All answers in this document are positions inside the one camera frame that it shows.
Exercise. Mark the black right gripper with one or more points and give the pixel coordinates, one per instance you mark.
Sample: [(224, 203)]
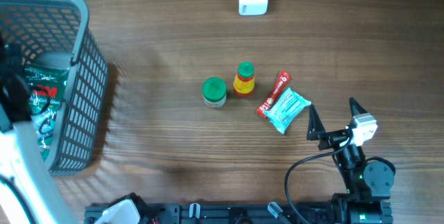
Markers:
[(316, 127)]

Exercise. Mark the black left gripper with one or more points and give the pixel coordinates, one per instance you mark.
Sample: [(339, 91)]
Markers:
[(16, 60)]

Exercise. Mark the green 3M gloves packet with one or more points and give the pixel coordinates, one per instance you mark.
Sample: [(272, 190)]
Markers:
[(48, 85)]

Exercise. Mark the light blue tissue packet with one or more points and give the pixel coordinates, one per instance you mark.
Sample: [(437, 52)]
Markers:
[(286, 109)]

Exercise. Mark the red Nescafe sachet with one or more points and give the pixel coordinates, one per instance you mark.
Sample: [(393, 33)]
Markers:
[(269, 101)]

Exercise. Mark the red chilli sauce bottle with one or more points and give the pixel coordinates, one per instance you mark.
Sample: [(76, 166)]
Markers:
[(244, 81)]

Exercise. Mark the green lid jar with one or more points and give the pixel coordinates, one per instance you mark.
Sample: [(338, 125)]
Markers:
[(214, 92)]

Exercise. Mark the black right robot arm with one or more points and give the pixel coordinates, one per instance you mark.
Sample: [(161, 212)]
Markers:
[(368, 180)]

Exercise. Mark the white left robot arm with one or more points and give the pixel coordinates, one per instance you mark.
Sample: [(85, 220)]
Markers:
[(28, 192)]

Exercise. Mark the grey plastic shopping basket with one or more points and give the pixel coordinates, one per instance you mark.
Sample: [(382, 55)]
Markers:
[(55, 34)]

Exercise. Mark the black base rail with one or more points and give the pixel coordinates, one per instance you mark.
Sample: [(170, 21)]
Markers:
[(303, 212)]

